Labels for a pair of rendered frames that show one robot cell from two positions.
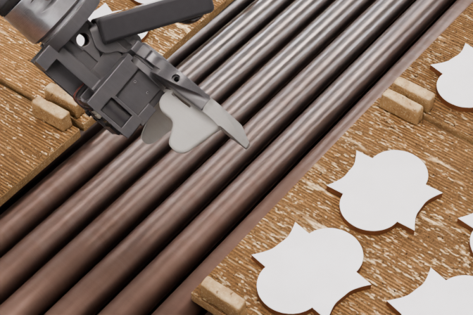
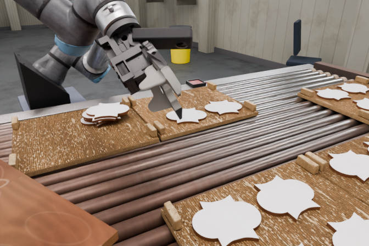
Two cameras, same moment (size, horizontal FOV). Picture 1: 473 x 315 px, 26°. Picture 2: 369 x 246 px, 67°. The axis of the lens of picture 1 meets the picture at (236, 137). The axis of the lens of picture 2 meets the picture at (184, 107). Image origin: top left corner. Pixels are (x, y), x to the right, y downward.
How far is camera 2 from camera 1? 0.65 m
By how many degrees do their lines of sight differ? 31
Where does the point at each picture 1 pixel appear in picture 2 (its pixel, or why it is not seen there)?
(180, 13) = (173, 34)
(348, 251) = (252, 217)
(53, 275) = (110, 184)
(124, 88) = (132, 59)
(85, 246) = (132, 177)
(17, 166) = (127, 143)
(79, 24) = (121, 24)
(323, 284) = (230, 228)
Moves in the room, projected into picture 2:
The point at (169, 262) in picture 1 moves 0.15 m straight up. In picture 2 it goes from (162, 195) to (160, 140)
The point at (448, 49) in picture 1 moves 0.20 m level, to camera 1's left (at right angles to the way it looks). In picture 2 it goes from (339, 151) to (269, 137)
